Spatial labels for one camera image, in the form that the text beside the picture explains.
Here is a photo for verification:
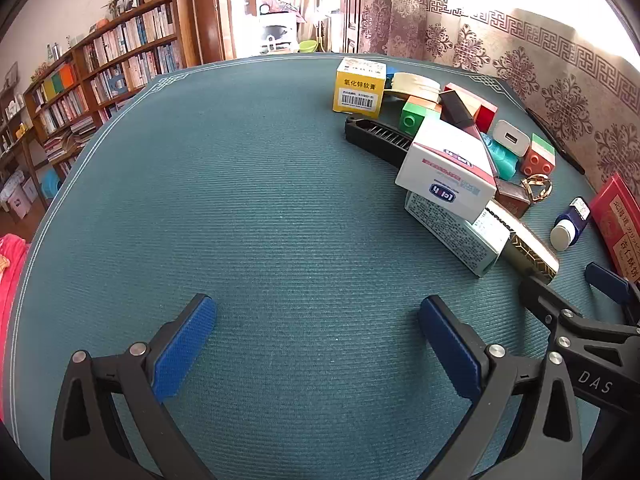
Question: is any red toy block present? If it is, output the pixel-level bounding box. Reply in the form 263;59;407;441
444;82;499;133

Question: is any red tin box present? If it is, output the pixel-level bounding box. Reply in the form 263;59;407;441
589;172;640;286

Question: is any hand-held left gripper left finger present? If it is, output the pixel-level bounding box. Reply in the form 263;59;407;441
50;294;218;480

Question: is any blue bottle with white cap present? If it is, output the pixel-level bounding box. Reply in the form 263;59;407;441
550;197;593;252

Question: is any green and pink toy block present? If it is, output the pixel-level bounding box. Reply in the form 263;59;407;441
520;133;557;176

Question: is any wooden door frame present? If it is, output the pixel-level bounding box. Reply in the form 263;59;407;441
192;0;236;63

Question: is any white box with teal print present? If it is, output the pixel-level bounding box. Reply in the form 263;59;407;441
404;191;512;278

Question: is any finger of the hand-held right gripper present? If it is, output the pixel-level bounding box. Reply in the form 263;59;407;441
584;261;640;326
518;276;640;356

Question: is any brown lipstick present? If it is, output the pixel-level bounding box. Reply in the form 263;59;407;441
492;177;531;218

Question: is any green and orange toy block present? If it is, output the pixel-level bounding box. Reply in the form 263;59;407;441
399;95;443;137

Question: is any black comb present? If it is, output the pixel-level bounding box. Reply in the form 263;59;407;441
344;116;416;168

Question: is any black chair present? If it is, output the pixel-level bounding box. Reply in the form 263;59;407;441
259;12;301;54

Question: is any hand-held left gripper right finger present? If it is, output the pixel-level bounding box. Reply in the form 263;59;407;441
419;295;583;480

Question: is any white plastic jar lid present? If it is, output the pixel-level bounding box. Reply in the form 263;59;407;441
384;72;441;103

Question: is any wooden bookshelf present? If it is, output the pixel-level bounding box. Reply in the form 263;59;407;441
22;0;201;181

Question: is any teal dental floss case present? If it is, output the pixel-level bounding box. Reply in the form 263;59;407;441
480;132;518;178

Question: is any yellow and white ointment box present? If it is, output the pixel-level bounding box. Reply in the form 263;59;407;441
332;57;390;117

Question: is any white box with red label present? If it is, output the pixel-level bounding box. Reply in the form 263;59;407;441
395;117;498;226

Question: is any gold patterned tube box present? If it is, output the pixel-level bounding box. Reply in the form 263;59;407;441
485;199;561;283

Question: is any teal desktop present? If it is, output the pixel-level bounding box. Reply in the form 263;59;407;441
10;52;640;480

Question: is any white storage box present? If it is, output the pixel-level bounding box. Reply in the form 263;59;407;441
0;170;38;218

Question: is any red cloth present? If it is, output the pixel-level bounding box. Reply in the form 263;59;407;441
0;232;28;426

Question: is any blue plastic stool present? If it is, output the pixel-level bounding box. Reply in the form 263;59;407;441
40;167;63;198

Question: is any white charger plug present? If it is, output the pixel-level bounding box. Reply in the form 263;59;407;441
492;120;531;158

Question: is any patterned beige curtain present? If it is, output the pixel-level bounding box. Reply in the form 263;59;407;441
360;0;640;206

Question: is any black phone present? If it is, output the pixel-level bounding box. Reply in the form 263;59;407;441
525;107;586;175

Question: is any red lip gloss tube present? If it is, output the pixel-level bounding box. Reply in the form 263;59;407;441
438;89;483;136

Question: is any gold keyring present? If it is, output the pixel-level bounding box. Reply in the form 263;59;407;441
520;174;553;203

